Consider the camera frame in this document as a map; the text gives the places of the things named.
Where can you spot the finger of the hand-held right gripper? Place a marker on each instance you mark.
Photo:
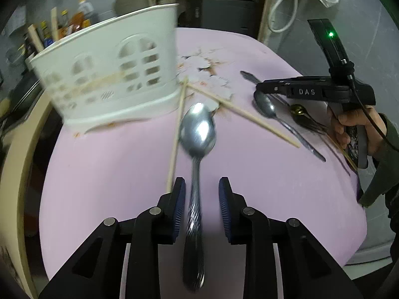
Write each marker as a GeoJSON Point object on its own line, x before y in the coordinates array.
{"type": "Point", "coordinates": [271, 86]}

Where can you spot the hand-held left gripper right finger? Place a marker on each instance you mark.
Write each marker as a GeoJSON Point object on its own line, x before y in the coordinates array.
{"type": "Point", "coordinates": [223, 205]}

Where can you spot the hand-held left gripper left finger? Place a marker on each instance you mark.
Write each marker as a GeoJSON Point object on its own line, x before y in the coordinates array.
{"type": "Point", "coordinates": [180, 205]}

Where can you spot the gold spoon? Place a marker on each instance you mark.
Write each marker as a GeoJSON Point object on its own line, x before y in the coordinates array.
{"type": "Point", "coordinates": [296, 109]}

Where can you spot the white plastic utensil holder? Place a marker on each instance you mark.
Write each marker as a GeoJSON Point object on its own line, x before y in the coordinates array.
{"type": "Point", "coordinates": [93, 99]}

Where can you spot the steel ladle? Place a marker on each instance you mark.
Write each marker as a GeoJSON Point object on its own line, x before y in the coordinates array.
{"type": "Point", "coordinates": [129, 3]}

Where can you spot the person's right hand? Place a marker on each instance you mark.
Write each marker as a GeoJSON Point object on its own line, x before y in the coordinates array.
{"type": "Point", "coordinates": [375, 134]}

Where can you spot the pink tablecloth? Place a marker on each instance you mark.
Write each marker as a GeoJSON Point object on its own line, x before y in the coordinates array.
{"type": "Point", "coordinates": [109, 177]}

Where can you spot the grey cabinet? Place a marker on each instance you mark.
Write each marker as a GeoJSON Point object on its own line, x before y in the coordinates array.
{"type": "Point", "coordinates": [218, 15]}

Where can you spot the beige kitchen counter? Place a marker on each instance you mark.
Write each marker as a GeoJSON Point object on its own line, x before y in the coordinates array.
{"type": "Point", "coordinates": [18, 193]}

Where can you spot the row of condiment bottles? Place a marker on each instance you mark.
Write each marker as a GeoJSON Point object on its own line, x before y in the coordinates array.
{"type": "Point", "coordinates": [84, 9]}

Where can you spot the worn door frame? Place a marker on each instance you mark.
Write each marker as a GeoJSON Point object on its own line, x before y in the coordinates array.
{"type": "Point", "coordinates": [268, 6]}

